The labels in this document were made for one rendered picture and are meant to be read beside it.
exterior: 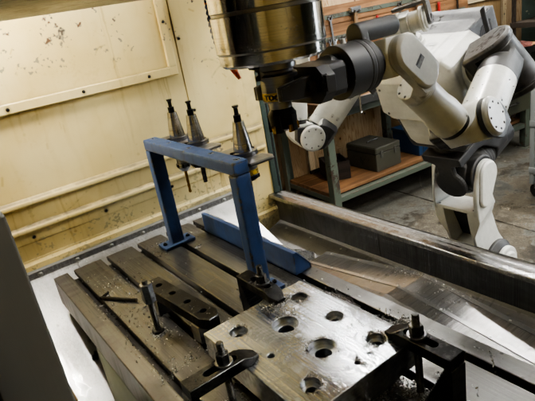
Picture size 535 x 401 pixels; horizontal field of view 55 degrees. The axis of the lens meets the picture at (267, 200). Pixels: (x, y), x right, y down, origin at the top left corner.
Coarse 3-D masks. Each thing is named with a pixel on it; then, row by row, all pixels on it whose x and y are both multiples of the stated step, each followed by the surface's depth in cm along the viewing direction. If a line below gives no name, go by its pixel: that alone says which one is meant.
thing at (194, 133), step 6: (186, 120) 129; (192, 120) 128; (186, 126) 130; (192, 126) 129; (198, 126) 130; (192, 132) 129; (198, 132) 130; (192, 138) 130; (198, 138) 130; (204, 138) 131
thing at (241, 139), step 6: (234, 126) 111; (240, 126) 111; (234, 132) 112; (240, 132) 111; (246, 132) 112; (234, 138) 112; (240, 138) 112; (246, 138) 112; (234, 144) 113; (240, 144) 112; (246, 144) 112; (234, 150) 113; (240, 150) 112; (246, 150) 112
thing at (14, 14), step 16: (0, 0) 48; (16, 0) 50; (32, 0) 54; (48, 0) 57; (64, 0) 61; (80, 0) 66; (96, 0) 72; (112, 0) 78; (128, 0) 86; (0, 16) 69; (16, 16) 75; (32, 16) 82
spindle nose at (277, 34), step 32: (224, 0) 66; (256, 0) 64; (288, 0) 65; (320, 0) 69; (224, 32) 68; (256, 32) 66; (288, 32) 66; (320, 32) 69; (224, 64) 71; (256, 64) 67
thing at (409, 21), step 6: (402, 12) 128; (408, 12) 126; (414, 12) 125; (402, 18) 126; (408, 18) 125; (414, 18) 124; (402, 24) 126; (408, 24) 125; (414, 24) 125; (420, 24) 124; (402, 30) 127; (408, 30) 126; (414, 30) 126; (390, 36) 128; (420, 36) 129
